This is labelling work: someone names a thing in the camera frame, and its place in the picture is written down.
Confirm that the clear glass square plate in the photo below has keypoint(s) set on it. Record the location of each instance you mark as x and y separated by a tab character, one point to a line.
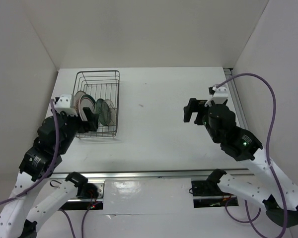
110	112

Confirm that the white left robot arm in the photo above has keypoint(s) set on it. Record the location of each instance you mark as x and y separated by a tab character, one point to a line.
20	218

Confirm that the grey wire dish rack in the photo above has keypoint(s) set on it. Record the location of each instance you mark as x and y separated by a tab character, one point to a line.
102	84

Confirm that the aluminium front rail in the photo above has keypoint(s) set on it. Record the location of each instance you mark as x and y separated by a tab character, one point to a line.
154	174

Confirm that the aluminium right side rail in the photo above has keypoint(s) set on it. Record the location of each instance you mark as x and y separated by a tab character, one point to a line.
237	104

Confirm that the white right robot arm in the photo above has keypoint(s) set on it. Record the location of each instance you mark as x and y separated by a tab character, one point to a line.
279	195

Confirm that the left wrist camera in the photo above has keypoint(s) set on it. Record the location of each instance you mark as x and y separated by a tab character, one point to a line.
65	103

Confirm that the orange sunburst white plate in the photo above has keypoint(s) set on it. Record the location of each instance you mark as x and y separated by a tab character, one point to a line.
77	97

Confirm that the aluminium rail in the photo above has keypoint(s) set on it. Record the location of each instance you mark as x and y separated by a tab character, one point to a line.
154	174
237	104

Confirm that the blue white patterned plate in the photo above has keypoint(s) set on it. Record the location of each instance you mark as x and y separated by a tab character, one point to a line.
98	108

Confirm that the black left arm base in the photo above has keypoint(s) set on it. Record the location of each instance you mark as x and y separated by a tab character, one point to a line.
91	191

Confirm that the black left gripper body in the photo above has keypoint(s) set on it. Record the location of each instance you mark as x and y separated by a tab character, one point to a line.
82	126

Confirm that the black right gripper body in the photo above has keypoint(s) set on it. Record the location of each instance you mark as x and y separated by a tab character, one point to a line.
202	112

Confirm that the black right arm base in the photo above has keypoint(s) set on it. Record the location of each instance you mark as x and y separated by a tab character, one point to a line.
207	189

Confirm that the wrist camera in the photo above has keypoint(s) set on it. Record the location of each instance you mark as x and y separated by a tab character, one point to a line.
218	95
65	103

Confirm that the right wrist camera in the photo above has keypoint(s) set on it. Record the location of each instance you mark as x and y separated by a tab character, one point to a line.
218	95

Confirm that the green red rimmed white plate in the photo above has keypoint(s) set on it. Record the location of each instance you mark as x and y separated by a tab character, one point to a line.
86	101

